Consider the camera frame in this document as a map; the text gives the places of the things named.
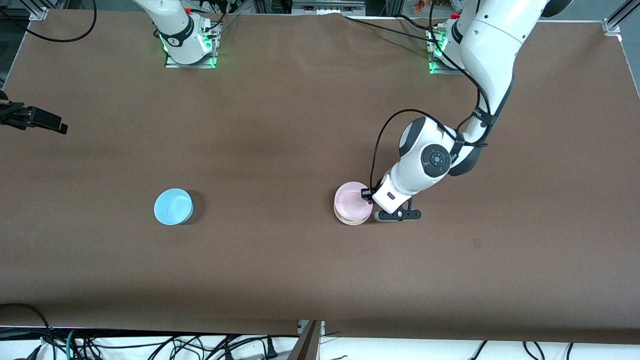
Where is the pink bowl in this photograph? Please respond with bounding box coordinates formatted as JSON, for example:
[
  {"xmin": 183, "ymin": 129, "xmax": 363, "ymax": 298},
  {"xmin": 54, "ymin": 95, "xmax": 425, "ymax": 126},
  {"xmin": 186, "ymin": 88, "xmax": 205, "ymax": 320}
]
[{"xmin": 333, "ymin": 181, "xmax": 374, "ymax": 222}]

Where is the black looping floor cable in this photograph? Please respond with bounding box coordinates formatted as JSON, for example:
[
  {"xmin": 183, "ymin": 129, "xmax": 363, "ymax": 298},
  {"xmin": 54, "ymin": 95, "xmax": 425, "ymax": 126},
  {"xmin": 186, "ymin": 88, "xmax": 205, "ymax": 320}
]
[{"xmin": 0, "ymin": 303, "xmax": 53, "ymax": 348}]

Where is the brown table cover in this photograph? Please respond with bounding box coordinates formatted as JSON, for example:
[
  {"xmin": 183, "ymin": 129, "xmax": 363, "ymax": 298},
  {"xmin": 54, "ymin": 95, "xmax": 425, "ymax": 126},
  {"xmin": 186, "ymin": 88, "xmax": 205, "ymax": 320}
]
[{"xmin": 0, "ymin": 9, "xmax": 640, "ymax": 346}]

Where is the long black table cable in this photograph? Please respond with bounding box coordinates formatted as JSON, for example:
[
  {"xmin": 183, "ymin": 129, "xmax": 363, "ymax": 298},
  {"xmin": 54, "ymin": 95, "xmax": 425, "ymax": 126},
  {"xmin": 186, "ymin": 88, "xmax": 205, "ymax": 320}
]
[{"xmin": 342, "ymin": 15, "xmax": 441, "ymax": 43}]

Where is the blue bowl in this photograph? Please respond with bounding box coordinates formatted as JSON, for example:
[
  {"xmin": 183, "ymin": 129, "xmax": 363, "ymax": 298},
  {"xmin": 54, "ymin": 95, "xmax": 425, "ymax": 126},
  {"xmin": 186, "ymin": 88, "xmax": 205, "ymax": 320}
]
[{"xmin": 153, "ymin": 188, "xmax": 194, "ymax": 226}]

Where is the aluminium frame corner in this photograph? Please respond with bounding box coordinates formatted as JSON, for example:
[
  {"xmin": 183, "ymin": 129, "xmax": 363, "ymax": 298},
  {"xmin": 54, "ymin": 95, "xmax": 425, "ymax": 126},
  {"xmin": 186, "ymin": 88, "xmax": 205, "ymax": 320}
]
[
  {"xmin": 602, "ymin": 0, "xmax": 640, "ymax": 36},
  {"xmin": 27, "ymin": 0, "xmax": 51, "ymax": 21}
]

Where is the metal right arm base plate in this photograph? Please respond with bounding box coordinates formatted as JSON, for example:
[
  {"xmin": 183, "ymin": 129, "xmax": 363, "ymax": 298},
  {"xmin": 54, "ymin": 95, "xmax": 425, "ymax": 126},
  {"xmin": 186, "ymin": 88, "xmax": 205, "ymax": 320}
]
[{"xmin": 165, "ymin": 22, "xmax": 219, "ymax": 69}]

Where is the aluminium post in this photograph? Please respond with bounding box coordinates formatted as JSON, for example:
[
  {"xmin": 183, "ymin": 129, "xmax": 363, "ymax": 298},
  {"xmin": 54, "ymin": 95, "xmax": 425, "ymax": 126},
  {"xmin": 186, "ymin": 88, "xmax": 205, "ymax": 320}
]
[{"xmin": 287, "ymin": 320, "xmax": 326, "ymax": 360}]

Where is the white bowl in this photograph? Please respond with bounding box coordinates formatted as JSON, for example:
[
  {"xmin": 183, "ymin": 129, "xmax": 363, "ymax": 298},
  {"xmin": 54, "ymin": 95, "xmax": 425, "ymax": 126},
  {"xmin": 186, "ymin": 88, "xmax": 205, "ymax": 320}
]
[{"xmin": 334, "ymin": 209, "xmax": 373, "ymax": 226}]

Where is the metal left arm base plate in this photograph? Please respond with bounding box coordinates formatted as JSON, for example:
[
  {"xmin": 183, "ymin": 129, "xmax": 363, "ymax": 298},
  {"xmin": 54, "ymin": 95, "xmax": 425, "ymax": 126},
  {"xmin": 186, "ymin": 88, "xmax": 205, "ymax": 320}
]
[{"xmin": 429, "ymin": 27, "xmax": 468, "ymax": 76}]

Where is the grey metal box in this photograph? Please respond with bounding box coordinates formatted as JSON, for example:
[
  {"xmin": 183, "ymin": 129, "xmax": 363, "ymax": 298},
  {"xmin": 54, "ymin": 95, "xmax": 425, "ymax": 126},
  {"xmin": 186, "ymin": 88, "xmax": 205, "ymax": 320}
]
[{"xmin": 292, "ymin": 0, "xmax": 366, "ymax": 16}]

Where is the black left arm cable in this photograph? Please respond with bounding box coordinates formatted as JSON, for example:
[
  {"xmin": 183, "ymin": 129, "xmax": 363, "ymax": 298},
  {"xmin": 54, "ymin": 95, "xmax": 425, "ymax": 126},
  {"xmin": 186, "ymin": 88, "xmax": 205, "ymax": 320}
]
[{"xmin": 369, "ymin": 0, "xmax": 501, "ymax": 201}]

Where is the short black table cable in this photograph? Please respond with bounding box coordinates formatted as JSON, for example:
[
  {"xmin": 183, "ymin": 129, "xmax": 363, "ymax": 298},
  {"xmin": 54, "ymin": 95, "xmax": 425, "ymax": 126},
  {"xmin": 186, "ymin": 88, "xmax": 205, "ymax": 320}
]
[{"xmin": 397, "ymin": 14, "xmax": 441, "ymax": 32}]

